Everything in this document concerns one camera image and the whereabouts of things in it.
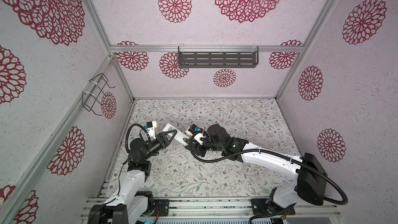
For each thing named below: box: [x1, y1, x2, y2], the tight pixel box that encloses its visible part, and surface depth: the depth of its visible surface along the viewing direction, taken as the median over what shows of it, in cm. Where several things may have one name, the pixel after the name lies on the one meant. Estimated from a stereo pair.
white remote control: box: [162, 122, 190, 146], surface depth 75 cm
